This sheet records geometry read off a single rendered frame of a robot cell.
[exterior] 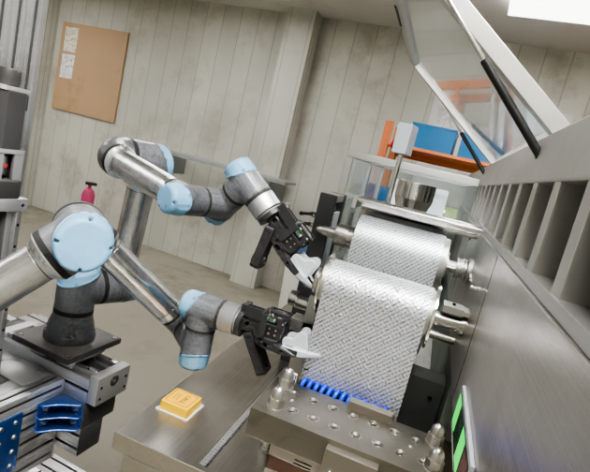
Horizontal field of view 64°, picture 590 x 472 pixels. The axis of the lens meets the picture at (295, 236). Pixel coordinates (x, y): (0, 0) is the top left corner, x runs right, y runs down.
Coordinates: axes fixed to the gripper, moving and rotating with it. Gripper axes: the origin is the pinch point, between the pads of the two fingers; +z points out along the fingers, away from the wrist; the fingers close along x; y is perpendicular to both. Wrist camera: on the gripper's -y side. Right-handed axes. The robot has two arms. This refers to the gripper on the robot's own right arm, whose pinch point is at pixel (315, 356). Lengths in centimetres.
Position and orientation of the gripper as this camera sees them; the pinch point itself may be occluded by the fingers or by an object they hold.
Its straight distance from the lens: 114.2
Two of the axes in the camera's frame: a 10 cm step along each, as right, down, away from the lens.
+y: 2.3, -9.6, -1.7
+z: 9.3, 2.7, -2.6
